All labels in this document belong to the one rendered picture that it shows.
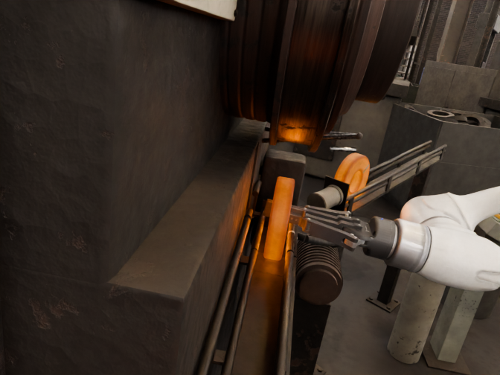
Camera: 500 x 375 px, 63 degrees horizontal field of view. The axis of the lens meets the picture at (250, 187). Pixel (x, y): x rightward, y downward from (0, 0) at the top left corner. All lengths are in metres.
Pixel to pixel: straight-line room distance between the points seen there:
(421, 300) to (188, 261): 1.34
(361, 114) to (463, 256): 2.65
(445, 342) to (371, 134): 1.98
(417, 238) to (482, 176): 2.34
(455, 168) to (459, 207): 2.02
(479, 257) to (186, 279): 0.60
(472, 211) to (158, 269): 0.75
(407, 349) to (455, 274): 0.94
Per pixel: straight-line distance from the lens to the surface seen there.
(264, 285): 0.72
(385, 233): 0.77
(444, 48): 9.64
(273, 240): 0.72
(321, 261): 1.10
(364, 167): 1.23
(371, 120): 3.38
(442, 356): 1.84
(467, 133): 2.93
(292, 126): 0.59
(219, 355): 0.55
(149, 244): 0.36
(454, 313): 1.74
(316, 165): 3.51
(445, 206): 0.94
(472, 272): 0.82
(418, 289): 1.60
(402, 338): 1.71
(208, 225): 0.40
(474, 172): 3.05
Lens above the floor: 1.05
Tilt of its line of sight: 20 degrees down
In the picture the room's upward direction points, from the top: 9 degrees clockwise
